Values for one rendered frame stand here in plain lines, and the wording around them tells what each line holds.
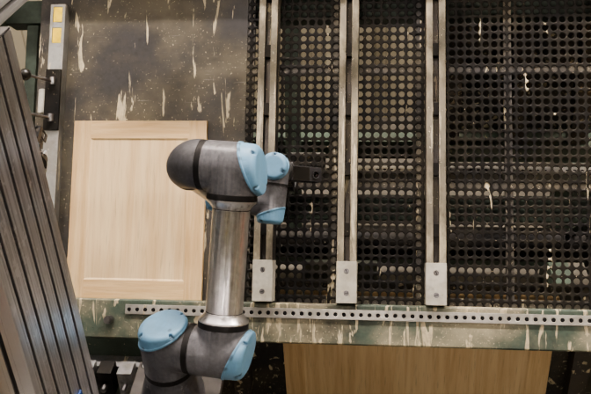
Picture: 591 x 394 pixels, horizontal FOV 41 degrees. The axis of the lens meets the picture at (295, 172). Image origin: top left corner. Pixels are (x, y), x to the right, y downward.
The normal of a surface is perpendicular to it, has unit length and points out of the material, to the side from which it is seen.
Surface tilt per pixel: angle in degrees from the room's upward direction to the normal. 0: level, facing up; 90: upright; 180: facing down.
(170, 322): 8
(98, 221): 52
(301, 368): 90
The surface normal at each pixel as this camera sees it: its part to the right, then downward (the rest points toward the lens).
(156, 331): -0.18, -0.86
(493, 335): -0.11, -0.12
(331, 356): -0.09, 0.51
